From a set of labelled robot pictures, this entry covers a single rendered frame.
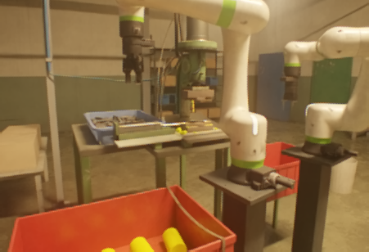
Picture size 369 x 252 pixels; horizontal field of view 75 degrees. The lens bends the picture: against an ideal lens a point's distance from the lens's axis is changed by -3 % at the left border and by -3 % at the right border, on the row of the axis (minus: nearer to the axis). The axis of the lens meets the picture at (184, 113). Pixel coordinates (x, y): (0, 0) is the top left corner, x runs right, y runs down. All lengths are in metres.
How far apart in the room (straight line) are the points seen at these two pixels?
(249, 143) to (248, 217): 0.27
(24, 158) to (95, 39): 4.57
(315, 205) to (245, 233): 0.55
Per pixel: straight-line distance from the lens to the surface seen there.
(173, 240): 1.05
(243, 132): 0.90
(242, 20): 0.89
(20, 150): 2.34
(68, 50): 6.43
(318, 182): 1.43
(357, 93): 1.32
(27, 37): 6.48
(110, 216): 1.07
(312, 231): 1.55
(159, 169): 1.21
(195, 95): 1.34
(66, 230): 1.06
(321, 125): 1.36
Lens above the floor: 1.31
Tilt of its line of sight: 9 degrees down
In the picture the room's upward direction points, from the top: straight up
